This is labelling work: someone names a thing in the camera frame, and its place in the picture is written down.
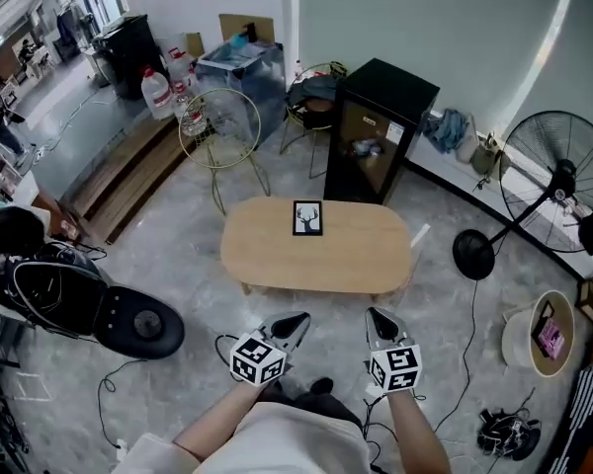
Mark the clear rectangular tank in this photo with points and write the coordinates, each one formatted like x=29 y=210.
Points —
x=247 y=82

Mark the beige bag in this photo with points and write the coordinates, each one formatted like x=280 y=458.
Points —
x=467 y=146

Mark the clothes rack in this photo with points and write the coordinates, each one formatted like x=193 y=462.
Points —
x=68 y=25

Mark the black fan with disc base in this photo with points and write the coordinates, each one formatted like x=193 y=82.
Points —
x=143 y=321

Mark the olive bag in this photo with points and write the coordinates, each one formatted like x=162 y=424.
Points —
x=486 y=158

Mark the clear water jug red label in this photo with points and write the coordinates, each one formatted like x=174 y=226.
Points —
x=193 y=119
x=178 y=64
x=155 y=94

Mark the person's right black shoe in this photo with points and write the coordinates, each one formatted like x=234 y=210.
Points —
x=322 y=385

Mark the person's right forearm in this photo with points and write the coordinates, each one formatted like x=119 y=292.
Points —
x=415 y=437

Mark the brown wooden cabinet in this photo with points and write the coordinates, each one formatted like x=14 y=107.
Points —
x=49 y=205

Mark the person's black trousers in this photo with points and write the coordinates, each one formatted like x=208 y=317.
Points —
x=326 y=405

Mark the blue crumpled garment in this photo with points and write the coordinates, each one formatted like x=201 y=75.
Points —
x=445 y=129

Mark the grey roller blind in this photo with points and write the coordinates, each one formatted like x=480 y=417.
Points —
x=588 y=57
x=415 y=27

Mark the person's left forearm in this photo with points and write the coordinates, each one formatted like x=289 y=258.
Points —
x=217 y=422

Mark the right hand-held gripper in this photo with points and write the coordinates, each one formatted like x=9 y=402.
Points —
x=395 y=368

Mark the dark wooden step platform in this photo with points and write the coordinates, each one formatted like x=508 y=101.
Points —
x=123 y=185

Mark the black tall bin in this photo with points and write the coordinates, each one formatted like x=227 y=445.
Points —
x=128 y=52

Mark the black glass-door cabinet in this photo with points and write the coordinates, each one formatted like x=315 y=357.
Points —
x=375 y=126

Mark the black white striped cushion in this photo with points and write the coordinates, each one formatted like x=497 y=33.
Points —
x=588 y=413

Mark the black pedestal fan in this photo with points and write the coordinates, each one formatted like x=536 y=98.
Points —
x=563 y=181

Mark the wooden coffee table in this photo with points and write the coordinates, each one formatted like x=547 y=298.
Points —
x=277 y=255

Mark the cardboard box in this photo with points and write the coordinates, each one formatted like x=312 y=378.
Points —
x=232 y=27

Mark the framed deer picture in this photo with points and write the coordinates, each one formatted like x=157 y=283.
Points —
x=307 y=217

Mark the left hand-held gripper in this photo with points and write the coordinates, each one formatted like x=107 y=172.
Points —
x=252 y=358

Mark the white counter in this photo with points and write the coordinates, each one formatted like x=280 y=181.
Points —
x=27 y=185

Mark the white power strip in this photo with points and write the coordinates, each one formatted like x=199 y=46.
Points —
x=121 y=450
x=375 y=390

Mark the dark grey garment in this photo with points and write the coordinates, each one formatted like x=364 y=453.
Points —
x=313 y=89

